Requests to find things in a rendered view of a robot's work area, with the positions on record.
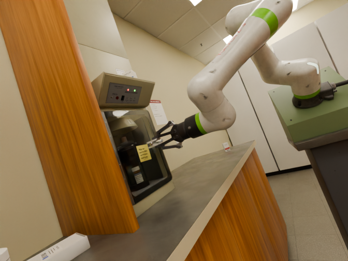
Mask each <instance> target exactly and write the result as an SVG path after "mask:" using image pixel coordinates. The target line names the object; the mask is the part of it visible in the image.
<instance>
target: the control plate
mask: <svg viewBox="0 0 348 261"><path fill-rule="evenodd" d="M127 89H129V91H128V90H127ZM141 89H142V87H140V86H133V85H126V84H118V83H111V82H110V83H109V89H108V94H107V99H106V103H118V104H137V103H138V101H139V96H140V93H141ZM134 90H135V92H134ZM122 95H124V96H125V97H124V100H121V98H122ZM111 96H112V99H111V98H110V97H111ZM117 96H118V97H119V99H116V97H117ZM127 97H128V99H127ZM131 97H132V99H131ZM134 98H136V99H134Z"/></svg>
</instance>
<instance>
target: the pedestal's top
mask: <svg viewBox="0 0 348 261"><path fill-rule="evenodd" d="M287 139H288V138H287ZM345 139H348V128H345V129H341V130H338V131H335V132H331V133H328V134H324V135H320V136H316V137H313V138H309V139H306V140H302V141H299V142H295V143H294V142H292V141H291V140H290V139H288V142H289V143H290V144H291V145H292V146H293V147H294V148H295V149H296V150H298V151H303V150H306V149H310V148H315V147H318V146H322V145H325V144H329V143H333V142H337V141H341V140H345Z"/></svg>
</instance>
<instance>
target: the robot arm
mask: <svg viewBox="0 0 348 261"><path fill-rule="evenodd" d="M292 11H293V0H256V1H253V2H250V3H246V4H243V5H238V6H236V7H234V8H233V9H232V10H231V11H230V12H229V13H228V14H227V16H226V19H225V28H226V30H227V32H228V34H229V35H230V36H232V39H231V40H230V41H229V42H228V44H227V45H226V46H225V47H224V48H223V49H222V50H221V52H220V53H219V54H218V55H217V56H216V57H215V58H214V59H213V60H212V61H211V62H210V63H209V64H208V65H207V66H206V67H205V68H204V69H203V70H201V71H200V72H199V73H198V74H197V75H195V76H194V77H193V78H192V79H191V80H190V82H189V83H188V86H187V94H188V97H189V99H190V100H191V101H192V102H193V104H194V105H195V106H196V107H197V108H198V109H199V110H200V112H199V113H196V114H194V115H192V116H190V117H188V118H186V119H185V120H184V122H181V123H179V124H175V123H174V122H173V121H169V122H168V123H167V124H166V125H165V126H164V127H162V128H161V129H159V130H158V131H157V132H156V134H157V135H156V136H155V137H153V138H152V140H151V141H149V142H147V144H149V143H151V142H154V141H157V140H159V139H161V138H160V137H163V136H167V135H170V134H171V138H170V139H168V140H166V141H165V142H163V143H162V142H160V143H157V144H155V145H152V146H150V147H148V149H149V148H152V147H155V148H159V147H162V150H165V149H171V148H178V149H179V148H182V147H183V145H182V142H183V141H184V140H186V139H189V138H193V139H194V138H197V137H200V136H203V135H205V134H208V133H211V132H215V131H222V130H225V129H228V128H230V127H231V126H232V125H233V124H234V122H235V120H236V111H235V109H234V107H233V106H232V105H231V103H230V102H229V101H228V99H227V98H226V97H225V95H224V94H223V92H222V90H223V88H224V86H225V85H226V84H227V83H228V82H229V81H230V79H231V78H232V77H233V76H234V74H235V73H236V72H237V71H238V70H239V69H240V68H241V67H242V65H243V64H244V63H245V62H246V61H247V60H248V59H249V58H251V60H252V61H253V63H254V65H255V66H256V68H257V70H258V72H259V74H260V77H261V79H262V80H263V81H264V82H265V83H267V84H277V85H289V86H291V89H292V93H293V94H294V96H293V98H292V102H293V105H294V106H295V107H298V108H302V109H307V108H312V107H315V106H317V105H319V104H321V103H322V102H323V100H324V99H325V100H332V99H334V92H337V90H335V89H336V87H339V86H342V85H346V84H348V80H345V81H341V82H338V83H334V82H331V83H329V82H328V81H326V82H323V83H321V74H320V65H319V62H318V60H316V59H314V58H303V59H297V60H292V61H279V59H278V58H277V57H276V56H275V55H274V53H273V52H272V51H271V49H270V48H269V46H268V44H267V43H266V42H267V41H268V40H269V39H270V38H271V37H272V36H273V35H274V34H275V33H276V32H277V31H278V30H279V29H280V28H281V27H282V26H283V25H284V23H285V22H286V21H287V20H288V19H289V17H290V16H291V14H292ZM171 126H173V127H172V129H171V131H170V132H167V133H164V134H161V133H162V132H163V131H164V130H166V129H167V128H169V127H171ZM172 141H177V142H179V143H178V144H174V145H170V146H165V145H166V144H168V143H170V142H172Z"/></svg>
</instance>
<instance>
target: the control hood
mask: <svg viewBox="0 0 348 261"><path fill-rule="evenodd" d="M110 82H111V83H118V84H126V85H133V86H140V87H142V89H141V93H140V96H139V101H138V103H137V104H118V103H106V99H107V94H108V89H109V83H110ZM91 84H92V87H93V90H94V93H95V96H96V99H97V102H98V105H99V107H147V106H148V105H149V103H150V100H151V96H152V93H153V89H154V86H155V82H154V81H150V80H144V79H139V78H134V77H129V76H124V75H119V74H114V73H110V72H105V71H103V72H102V73H101V74H100V75H99V76H98V77H97V78H96V79H94V80H93V81H92V82H91Z"/></svg>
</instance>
